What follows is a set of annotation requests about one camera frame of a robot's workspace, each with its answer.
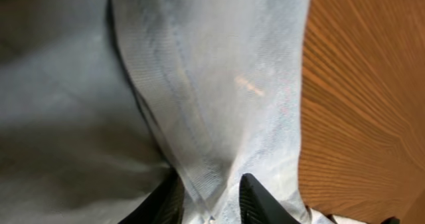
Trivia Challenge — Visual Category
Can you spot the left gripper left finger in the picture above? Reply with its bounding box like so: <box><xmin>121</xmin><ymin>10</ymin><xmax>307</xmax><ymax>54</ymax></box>
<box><xmin>119</xmin><ymin>171</ymin><xmax>185</xmax><ymax>224</ymax></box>

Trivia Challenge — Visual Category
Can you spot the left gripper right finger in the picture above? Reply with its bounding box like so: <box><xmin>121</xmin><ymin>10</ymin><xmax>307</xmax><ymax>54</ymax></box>
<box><xmin>239</xmin><ymin>173</ymin><xmax>299</xmax><ymax>224</ymax></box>

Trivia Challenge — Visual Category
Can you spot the light blue printed t-shirt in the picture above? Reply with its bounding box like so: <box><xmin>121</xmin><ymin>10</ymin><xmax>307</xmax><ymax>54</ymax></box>
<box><xmin>1</xmin><ymin>0</ymin><xmax>344</xmax><ymax>223</ymax></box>

